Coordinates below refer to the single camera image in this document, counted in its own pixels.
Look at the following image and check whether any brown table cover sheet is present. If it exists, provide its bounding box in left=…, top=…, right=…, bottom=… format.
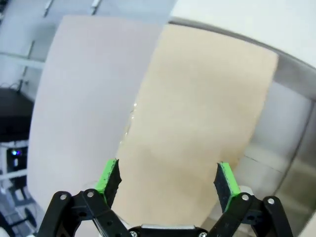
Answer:
left=112, top=23, right=279, bottom=223

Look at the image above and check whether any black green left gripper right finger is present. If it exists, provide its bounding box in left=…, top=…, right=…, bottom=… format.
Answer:
left=204, top=161, right=294, bottom=237

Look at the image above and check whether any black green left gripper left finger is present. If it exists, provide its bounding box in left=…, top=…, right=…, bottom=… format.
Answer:
left=37, top=158, right=129, bottom=237

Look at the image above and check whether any black electronic device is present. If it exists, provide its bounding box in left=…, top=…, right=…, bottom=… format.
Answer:
left=0, top=87, right=34, bottom=143

